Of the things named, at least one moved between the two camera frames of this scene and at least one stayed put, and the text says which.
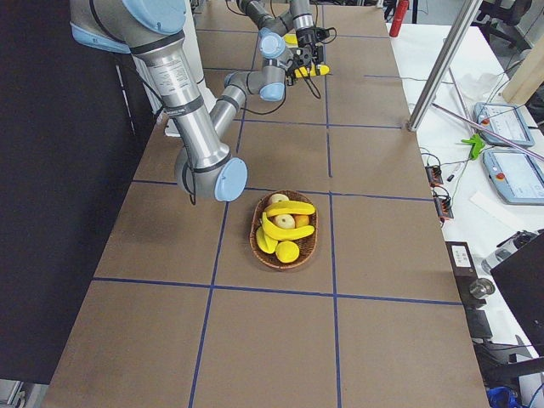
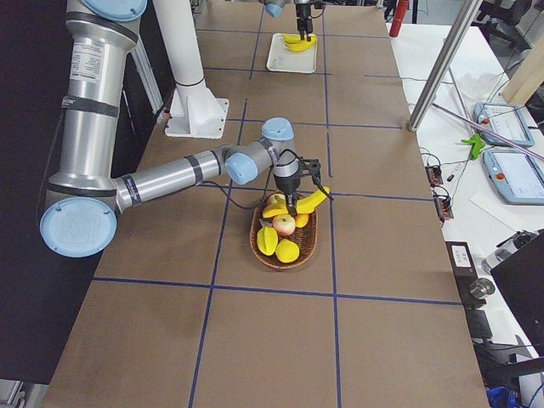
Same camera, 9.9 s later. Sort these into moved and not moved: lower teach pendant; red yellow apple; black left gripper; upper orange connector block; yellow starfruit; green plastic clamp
Moved: black left gripper
Not moved: green plastic clamp; lower teach pendant; upper orange connector block; red yellow apple; yellow starfruit
